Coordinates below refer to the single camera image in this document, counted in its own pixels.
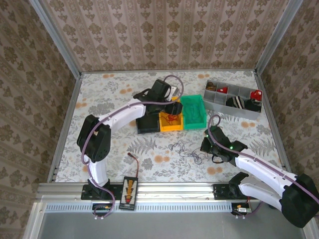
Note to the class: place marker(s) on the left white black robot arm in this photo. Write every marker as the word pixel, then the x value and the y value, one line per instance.
pixel 119 117

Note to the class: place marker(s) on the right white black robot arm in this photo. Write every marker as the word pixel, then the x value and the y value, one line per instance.
pixel 261 171

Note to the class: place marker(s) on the black plastic bin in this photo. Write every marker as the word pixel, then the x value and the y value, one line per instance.
pixel 148 125

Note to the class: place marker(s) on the yellow plastic bin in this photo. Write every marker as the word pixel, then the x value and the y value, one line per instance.
pixel 172 127

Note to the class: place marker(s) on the green plastic bin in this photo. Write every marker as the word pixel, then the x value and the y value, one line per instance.
pixel 197 125

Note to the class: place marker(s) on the floral table cloth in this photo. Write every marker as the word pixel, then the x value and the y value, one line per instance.
pixel 112 87

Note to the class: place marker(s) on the grey compartment organizer tray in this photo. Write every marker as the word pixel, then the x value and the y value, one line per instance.
pixel 221 105

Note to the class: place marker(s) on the striped black white knit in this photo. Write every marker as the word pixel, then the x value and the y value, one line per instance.
pixel 235 102

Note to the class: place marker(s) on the black fabric item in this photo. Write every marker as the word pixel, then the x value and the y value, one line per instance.
pixel 253 106

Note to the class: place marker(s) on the small connector board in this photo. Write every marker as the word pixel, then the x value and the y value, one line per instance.
pixel 241 209
pixel 102 208

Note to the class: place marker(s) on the brown small item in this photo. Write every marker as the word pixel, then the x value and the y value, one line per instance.
pixel 211 85

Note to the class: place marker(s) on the small red mushroom toy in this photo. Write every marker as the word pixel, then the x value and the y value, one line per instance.
pixel 222 90

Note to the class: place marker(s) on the large red mushroom toy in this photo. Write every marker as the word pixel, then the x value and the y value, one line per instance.
pixel 256 94

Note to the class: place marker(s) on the black power distribution board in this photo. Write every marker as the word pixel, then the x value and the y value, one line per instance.
pixel 128 194

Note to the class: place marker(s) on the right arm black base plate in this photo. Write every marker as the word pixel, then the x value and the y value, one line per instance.
pixel 221 193

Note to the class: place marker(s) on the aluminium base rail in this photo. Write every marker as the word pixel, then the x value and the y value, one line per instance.
pixel 174 190

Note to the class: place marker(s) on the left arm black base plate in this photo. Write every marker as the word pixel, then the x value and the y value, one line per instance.
pixel 87 194

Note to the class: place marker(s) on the aluminium frame post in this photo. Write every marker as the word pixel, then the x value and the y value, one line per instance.
pixel 57 39
pixel 276 35

